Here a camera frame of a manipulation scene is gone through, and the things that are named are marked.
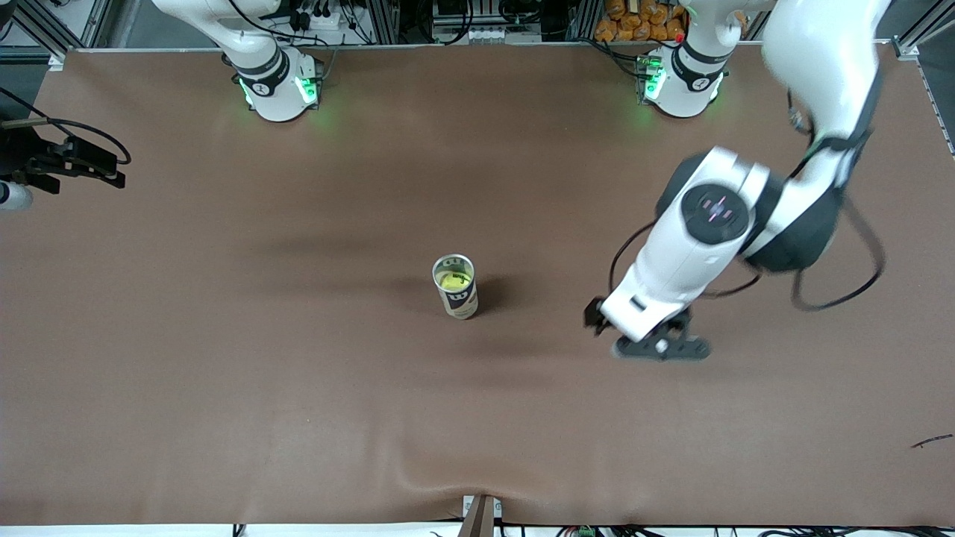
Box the aluminium frame profile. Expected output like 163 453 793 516
373 0 401 44
892 0 955 157
569 0 598 40
0 0 113 72

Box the metal table clamp bracket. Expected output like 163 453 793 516
459 494 504 537

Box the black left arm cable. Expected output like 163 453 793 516
608 89 889 313

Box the silver tennis ball can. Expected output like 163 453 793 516
431 254 480 321

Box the brown table mat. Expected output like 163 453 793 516
0 41 955 527

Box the white power strip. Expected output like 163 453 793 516
287 7 351 32

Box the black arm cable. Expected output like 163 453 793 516
608 89 889 313
0 87 133 166

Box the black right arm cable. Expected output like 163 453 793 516
0 87 133 166

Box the orange bags pile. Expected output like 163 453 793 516
595 0 687 43

